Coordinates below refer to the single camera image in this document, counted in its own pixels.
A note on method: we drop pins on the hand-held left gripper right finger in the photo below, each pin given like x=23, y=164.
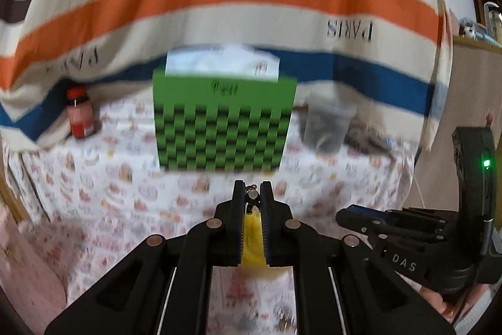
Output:
x=263, y=225

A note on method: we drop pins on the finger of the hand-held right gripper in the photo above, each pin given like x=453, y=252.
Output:
x=411, y=219
x=359, y=223

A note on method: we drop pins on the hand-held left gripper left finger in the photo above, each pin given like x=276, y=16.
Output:
x=242, y=225

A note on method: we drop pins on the green checkered box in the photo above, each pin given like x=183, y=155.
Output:
x=223, y=127

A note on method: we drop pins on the person's right hand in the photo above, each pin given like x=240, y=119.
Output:
x=443, y=301

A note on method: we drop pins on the yellow cloth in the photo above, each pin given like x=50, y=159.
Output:
x=254, y=240

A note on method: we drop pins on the dark metal tool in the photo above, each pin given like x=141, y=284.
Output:
x=366, y=140

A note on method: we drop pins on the clear plastic container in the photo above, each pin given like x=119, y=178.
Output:
x=327, y=127

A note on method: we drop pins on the bear printed tablecloth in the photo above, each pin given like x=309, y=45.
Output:
x=117, y=178

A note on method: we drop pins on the white paper envelope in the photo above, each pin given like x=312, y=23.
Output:
x=219, y=60

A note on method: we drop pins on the clear bottle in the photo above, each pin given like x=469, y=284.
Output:
x=493, y=21

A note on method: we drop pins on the red pill bottle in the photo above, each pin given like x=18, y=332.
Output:
x=80, y=115

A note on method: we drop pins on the pink bag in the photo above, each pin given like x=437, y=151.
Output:
x=27, y=272

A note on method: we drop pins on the wooden board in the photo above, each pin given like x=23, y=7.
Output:
x=8, y=197

